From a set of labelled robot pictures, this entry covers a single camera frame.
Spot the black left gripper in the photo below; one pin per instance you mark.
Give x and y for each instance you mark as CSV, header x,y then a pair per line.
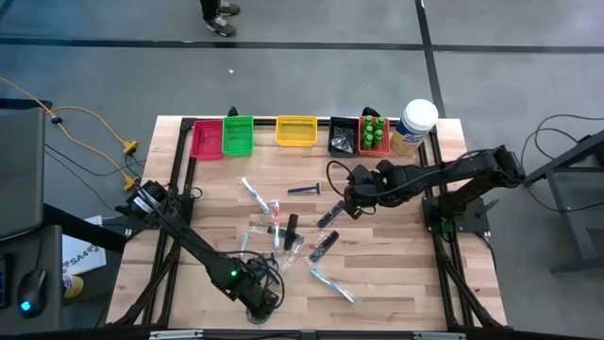
x,y
255,295

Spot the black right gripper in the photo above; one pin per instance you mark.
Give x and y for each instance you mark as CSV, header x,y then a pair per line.
x,y
361,196

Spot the plastic black comb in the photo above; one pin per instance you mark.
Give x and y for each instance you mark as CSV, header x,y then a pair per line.
x,y
264,229
330,215
343,141
323,245

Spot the dark blue disposable razor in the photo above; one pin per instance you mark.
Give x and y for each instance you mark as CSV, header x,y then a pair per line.
x,y
304,190

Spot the green Pert shampoo bottle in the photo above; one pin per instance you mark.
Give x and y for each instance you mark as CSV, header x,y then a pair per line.
x,y
368,122
380,124
377,138
367,141

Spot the bare black comb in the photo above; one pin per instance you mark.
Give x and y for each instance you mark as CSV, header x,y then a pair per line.
x,y
291,231

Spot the blue white toothbrush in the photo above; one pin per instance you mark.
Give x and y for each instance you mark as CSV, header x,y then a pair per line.
x,y
255,194
244,243
332,284

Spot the red white toothbrush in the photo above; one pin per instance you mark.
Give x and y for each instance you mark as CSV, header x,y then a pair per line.
x,y
277,222

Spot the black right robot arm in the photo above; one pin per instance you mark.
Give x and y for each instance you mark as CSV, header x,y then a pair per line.
x,y
453,172

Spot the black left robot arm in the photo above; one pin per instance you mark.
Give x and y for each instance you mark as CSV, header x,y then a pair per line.
x,y
198,243

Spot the orange plastic basket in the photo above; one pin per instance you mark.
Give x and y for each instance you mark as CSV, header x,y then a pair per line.
x,y
373,152

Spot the black plastic basket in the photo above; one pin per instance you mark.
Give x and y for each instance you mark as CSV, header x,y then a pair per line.
x,y
343,122

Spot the yellow plastic basket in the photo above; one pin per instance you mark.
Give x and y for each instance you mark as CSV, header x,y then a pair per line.
x,y
296,132

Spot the Lysol wipes canister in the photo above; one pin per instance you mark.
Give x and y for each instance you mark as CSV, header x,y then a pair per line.
x,y
417,120

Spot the green plastic basket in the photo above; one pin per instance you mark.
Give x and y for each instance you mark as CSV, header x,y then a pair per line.
x,y
238,137

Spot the red plastic basket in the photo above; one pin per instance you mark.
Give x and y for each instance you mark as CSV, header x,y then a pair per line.
x,y
206,141

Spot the white printed paper sheet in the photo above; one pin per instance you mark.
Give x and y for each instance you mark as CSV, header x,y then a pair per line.
x,y
82,255

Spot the yellow wipes canister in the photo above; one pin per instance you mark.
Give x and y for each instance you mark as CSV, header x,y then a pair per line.
x,y
73,285

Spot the black metal stand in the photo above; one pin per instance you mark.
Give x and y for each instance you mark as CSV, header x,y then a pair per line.
x,y
566,156

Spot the black side desk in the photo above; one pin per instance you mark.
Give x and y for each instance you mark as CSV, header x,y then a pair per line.
x,y
52,255

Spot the black computer mouse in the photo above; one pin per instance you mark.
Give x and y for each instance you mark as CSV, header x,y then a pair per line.
x,y
32,290

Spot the person's feet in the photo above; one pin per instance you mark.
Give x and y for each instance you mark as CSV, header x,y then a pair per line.
x,y
219,23

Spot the grey laptop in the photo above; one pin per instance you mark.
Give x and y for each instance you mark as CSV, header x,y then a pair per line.
x,y
21,170

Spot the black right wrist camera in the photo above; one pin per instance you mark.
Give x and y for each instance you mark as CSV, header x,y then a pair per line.
x,y
361,174

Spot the silver edge bracket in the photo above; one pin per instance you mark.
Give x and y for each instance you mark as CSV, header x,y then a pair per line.
x,y
439,335
175,335

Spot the black frame clamp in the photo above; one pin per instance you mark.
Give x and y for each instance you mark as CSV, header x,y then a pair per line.
x,y
232,112
370,112

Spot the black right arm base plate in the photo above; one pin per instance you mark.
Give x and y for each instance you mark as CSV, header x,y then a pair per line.
x,y
476,221

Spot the black aluminium table frame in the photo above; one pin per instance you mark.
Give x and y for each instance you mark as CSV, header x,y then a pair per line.
x,y
264,122

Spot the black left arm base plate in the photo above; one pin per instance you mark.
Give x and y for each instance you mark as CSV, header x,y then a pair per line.
x,y
134,224

